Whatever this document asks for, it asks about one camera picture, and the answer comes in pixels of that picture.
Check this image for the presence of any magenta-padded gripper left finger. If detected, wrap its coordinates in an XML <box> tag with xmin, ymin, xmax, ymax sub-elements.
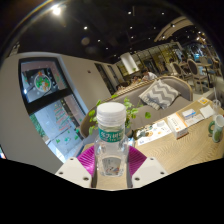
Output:
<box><xmin>54</xmin><ymin>145</ymin><xmax>98</xmax><ymax>190</ymax></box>

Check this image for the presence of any clear plastic cup with straw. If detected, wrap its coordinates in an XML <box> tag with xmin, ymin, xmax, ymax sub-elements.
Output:
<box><xmin>211</xmin><ymin>99</ymin><xmax>224</xmax><ymax>116</ymax></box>

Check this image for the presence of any white round column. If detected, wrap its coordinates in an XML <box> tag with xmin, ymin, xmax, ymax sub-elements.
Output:
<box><xmin>119</xmin><ymin>52</ymin><xmax>140</xmax><ymax>75</ymax></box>

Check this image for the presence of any group of dining chairs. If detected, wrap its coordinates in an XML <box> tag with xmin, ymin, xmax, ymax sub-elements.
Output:
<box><xmin>169</xmin><ymin>49</ymin><xmax>224</xmax><ymax>94</ymax></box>

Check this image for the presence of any dark framed wall poster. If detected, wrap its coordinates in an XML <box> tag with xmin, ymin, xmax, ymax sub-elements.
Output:
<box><xmin>18</xmin><ymin>58</ymin><xmax>69</xmax><ymax>104</ymax></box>

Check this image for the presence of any person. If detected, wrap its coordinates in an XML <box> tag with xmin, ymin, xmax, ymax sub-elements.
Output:
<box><xmin>141</xmin><ymin>69</ymin><xmax>158</xmax><ymax>82</ymax></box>

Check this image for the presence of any window with festive decals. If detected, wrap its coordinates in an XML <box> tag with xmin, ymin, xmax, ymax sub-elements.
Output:
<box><xmin>29</xmin><ymin>94</ymin><xmax>87</xmax><ymax>158</ymax></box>

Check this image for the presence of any group of ceiling lights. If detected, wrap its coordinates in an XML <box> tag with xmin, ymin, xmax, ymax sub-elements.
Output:
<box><xmin>49</xmin><ymin>3</ymin><xmax>208</xmax><ymax>44</ymax></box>

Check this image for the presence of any green potted plant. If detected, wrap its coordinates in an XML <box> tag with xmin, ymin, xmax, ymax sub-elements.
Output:
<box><xmin>87</xmin><ymin>94</ymin><xmax>153</xmax><ymax>136</ymax></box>

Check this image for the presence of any grey curved sofa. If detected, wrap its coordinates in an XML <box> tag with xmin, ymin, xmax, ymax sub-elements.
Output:
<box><xmin>79</xmin><ymin>75</ymin><xmax>194</xmax><ymax>138</ymax></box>

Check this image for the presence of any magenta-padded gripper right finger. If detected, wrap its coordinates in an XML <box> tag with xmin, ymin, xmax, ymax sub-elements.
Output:
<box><xmin>126</xmin><ymin>145</ymin><xmax>168</xmax><ymax>190</ymax></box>

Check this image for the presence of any clear plastic water bottle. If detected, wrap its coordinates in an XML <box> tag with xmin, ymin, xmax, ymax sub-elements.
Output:
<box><xmin>93</xmin><ymin>101</ymin><xmax>130</xmax><ymax>178</ymax></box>

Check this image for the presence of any white mug with green print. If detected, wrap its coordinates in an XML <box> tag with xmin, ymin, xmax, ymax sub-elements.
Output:
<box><xmin>208</xmin><ymin>114</ymin><xmax>224</xmax><ymax>144</ymax></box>

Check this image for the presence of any grey white chevron pillow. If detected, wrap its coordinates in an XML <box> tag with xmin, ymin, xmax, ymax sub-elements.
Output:
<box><xmin>138</xmin><ymin>79</ymin><xmax>181</xmax><ymax>111</ymax></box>

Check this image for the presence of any small blue white box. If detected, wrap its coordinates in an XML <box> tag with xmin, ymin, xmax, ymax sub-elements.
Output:
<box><xmin>181</xmin><ymin>108</ymin><xmax>198</xmax><ymax>120</ymax></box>

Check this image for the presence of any white orange carton box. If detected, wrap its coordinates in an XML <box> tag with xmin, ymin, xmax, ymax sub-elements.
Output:
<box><xmin>166</xmin><ymin>112</ymin><xmax>189</xmax><ymax>140</ymax></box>

